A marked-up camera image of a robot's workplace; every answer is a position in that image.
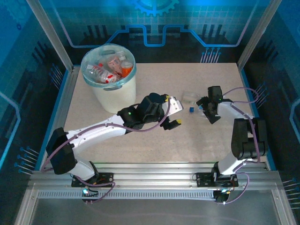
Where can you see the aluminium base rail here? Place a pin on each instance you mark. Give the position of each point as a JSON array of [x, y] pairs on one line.
[[152, 173]]

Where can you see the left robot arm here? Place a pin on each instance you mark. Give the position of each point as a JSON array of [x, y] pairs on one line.
[[93, 131]]

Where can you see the white plastic bin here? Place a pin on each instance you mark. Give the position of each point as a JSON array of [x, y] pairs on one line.
[[117, 98]]

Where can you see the black base connector box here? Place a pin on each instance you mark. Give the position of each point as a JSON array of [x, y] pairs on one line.
[[89, 200], [221, 198]]

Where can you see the aluminium frame post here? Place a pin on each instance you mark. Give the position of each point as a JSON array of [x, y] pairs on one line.
[[257, 30], [47, 28]]

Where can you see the orange label bottle gold cap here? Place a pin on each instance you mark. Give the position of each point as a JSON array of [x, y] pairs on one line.
[[127, 69]]

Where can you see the translucent blue bin liner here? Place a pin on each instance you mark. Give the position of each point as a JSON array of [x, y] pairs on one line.
[[133, 68]]

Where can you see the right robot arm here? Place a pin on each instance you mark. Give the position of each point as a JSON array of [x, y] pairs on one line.
[[230, 110]]

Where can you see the pink label plastic bottle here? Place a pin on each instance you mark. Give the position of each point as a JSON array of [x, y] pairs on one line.
[[114, 65]]

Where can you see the clear plastic bottle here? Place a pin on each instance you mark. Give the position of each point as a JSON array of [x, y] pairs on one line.
[[189, 97]]

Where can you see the clear bottle red cap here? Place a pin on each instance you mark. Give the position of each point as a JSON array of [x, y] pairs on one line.
[[100, 65]]

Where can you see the aluminium side rail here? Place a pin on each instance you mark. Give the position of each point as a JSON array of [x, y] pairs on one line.
[[63, 105]]

